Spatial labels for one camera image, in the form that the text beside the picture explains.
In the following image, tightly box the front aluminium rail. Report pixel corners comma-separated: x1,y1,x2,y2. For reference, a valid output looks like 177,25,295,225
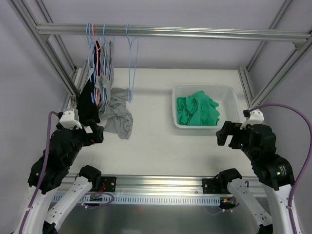
60,174,266,197

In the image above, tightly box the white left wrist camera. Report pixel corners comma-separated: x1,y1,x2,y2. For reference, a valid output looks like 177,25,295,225
59,108,82,130

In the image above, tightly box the light blue wire hanger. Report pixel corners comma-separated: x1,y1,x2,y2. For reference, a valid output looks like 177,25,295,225
126,24,139,103

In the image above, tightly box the black left base bracket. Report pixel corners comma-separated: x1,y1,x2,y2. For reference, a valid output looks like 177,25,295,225
99,176,117,193

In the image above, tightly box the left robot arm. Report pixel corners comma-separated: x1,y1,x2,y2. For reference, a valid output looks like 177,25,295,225
14,120,104,234

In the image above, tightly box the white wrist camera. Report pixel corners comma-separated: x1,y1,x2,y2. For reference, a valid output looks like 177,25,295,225
240,109,264,129
59,108,82,130

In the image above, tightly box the green tank top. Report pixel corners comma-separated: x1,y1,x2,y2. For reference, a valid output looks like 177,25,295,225
176,91,220,126

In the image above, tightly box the aluminium hanging rail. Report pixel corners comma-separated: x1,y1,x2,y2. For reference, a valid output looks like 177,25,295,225
36,23,312,43

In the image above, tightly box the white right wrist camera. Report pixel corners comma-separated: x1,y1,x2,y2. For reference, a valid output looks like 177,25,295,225
240,109,264,129

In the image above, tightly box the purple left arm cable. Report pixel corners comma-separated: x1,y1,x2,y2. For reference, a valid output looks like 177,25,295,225
18,111,61,234

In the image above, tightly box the white perforated plastic basket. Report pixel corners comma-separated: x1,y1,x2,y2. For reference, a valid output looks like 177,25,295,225
172,85,244,130

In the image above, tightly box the aluminium frame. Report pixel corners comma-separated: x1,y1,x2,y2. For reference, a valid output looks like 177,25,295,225
7,0,312,234

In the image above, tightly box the black right base bracket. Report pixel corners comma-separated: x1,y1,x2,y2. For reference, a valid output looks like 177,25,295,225
201,178,221,194

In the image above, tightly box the black base bracket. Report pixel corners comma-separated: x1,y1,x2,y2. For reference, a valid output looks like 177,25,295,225
201,178,221,194
99,176,117,193

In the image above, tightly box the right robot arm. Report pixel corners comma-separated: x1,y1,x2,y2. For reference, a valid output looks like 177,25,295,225
216,121,297,234

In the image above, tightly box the black tank top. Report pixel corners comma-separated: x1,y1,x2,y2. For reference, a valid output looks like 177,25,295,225
77,51,101,126

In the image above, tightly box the white slotted cable duct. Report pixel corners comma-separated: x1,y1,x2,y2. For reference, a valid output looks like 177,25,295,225
78,194,221,206

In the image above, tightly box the grey tank top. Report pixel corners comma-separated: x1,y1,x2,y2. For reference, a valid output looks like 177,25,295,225
97,40,134,140

